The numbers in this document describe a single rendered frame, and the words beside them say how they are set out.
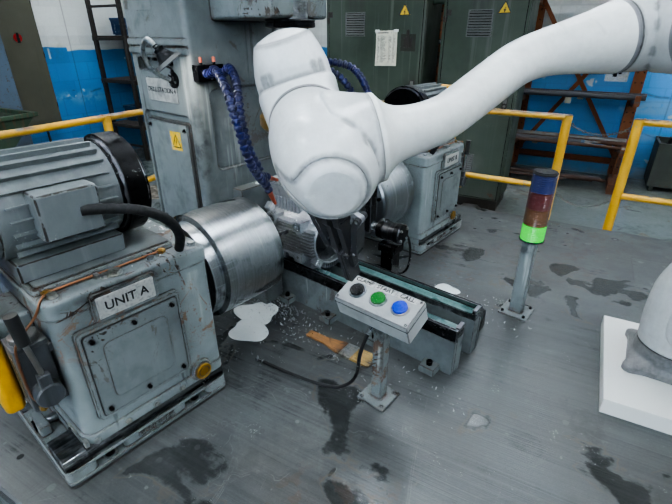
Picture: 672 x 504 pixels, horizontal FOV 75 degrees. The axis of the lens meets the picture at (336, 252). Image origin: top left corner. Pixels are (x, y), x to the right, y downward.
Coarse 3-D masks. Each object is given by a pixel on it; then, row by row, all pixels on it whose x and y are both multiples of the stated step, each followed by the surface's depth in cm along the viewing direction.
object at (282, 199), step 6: (270, 186) 126; (276, 186) 125; (276, 192) 126; (282, 192) 124; (276, 198) 126; (282, 198) 125; (288, 198) 123; (276, 204) 127; (282, 204) 126; (288, 204) 124; (294, 204) 122; (288, 210) 125; (294, 210) 123; (300, 210) 122
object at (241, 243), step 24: (192, 216) 97; (216, 216) 98; (240, 216) 101; (264, 216) 104; (216, 240) 94; (240, 240) 97; (264, 240) 102; (216, 264) 94; (240, 264) 97; (264, 264) 102; (216, 288) 94; (240, 288) 98; (264, 288) 107; (216, 312) 103
